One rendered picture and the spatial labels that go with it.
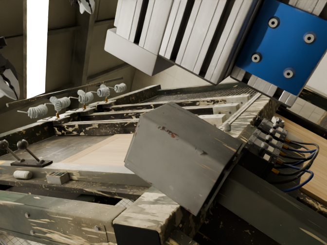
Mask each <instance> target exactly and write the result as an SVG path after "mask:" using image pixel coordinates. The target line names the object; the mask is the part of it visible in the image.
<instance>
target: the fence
mask: <svg viewBox="0 0 327 245"><path fill-rule="evenodd" d="M0 161H5V162H4V163H1V164H0V174H8V175H14V172H15V171H29V172H31V173H32V176H35V177H46V175H49V174H51V173H53V172H54V171H55V172H68V174H69V178H70V180H80V181H91V182H102V183H113V184H124V185H135V186H147V187H152V185H150V184H149V183H148V182H146V181H145V180H143V179H142V178H140V177H139V176H138V175H136V174H135V173H134V172H132V171H131V170H129V169H128V168H126V167H125V166H107V165H87V164H67V163H52V164H49V165H47V166H45V167H43V168H39V167H24V166H11V165H10V163H12V162H15V161H7V160H0Z"/></svg>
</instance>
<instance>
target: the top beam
mask: <svg viewBox="0 0 327 245"><path fill-rule="evenodd" d="M159 89H161V85H152V86H149V87H145V88H142V89H139V90H136V91H133V92H130V93H127V94H123V95H120V96H117V97H114V98H111V99H108V101H111V100H116V102H114V104H115V105H129V104H137V103H140V102H142V101H145V100H147V99H150V98H152V97H155V96H158V90H159ZM91 106H92V107H95V108H94V109H93V112H94V113H101V112H103V107H102V105H89V106H86V108H89V107H91ZM64 115H67V116H70V117H68V118H67V119H68V122H81V118H80V112H73V113H64V114H61V115H59V116H64ZM52 136H55V131H54V127H53V121H51V122H36V123H33V124H30V125H27V126H23V127H20V128H17V129H14V130H11V131H8V132H5V133H2V134H0V140H6V141H8V143H9V146H8V148H9V149H10V150H11V151H16V150H18V147H17V143H18V141H19V140H26V141H27V142H28V146H29V145H31V144H34V143H36V142H39V141H42V140H44V139H47V138H50V137H52ZM8 153H9V152H8V151H7V150H6V149H4V150H2V149H0V157H1V156H3V155H6V154H8Z"/></svg>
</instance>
